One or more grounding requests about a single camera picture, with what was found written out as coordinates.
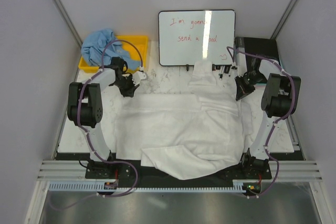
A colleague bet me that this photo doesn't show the white long sleeve shirt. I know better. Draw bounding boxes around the white long sleeve shirt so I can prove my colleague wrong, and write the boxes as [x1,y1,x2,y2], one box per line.
[114,61,253,180]

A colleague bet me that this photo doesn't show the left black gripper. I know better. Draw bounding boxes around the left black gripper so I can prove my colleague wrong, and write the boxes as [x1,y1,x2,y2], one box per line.
[112,74,140,98]

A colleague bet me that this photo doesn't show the whiteboard with red writing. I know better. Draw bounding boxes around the whiteboard with red writing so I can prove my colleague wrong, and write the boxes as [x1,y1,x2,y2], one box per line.
[158,9,236,67]

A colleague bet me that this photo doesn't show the black whiteboard marker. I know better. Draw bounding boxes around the black whiteboard marker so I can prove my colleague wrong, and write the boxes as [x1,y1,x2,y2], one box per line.
[218,66,224,80]

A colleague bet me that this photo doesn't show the yellow plastic bin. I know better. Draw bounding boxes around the yellow plastic bin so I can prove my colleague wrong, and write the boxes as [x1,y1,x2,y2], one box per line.
[78,35,149,73]

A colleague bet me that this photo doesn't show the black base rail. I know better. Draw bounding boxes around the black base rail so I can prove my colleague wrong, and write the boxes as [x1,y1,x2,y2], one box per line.
[85,154,272,185]

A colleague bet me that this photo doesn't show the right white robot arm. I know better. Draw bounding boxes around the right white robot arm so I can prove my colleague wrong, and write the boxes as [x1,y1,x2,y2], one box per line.
[235,58,301,179]

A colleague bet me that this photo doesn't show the white slotted cable duct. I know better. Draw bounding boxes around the white slotted cable duct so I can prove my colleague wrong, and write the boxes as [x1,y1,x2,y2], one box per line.
[48,177,261,193]

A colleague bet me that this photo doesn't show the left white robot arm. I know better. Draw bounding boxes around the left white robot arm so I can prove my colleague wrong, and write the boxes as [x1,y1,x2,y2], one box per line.
[67,57,146,178]

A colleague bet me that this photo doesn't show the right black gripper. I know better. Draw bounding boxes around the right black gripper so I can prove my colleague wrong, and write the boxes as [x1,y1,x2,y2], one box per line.
[235,71,265,101]

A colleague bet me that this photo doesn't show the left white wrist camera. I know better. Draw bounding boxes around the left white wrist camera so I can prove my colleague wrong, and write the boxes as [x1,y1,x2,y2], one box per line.
[132,71,147,86]

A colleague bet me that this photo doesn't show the blue long sleeve shirt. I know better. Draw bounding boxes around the blue long sleeve shirt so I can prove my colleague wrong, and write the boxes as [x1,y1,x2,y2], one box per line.
[81,28,141,70]

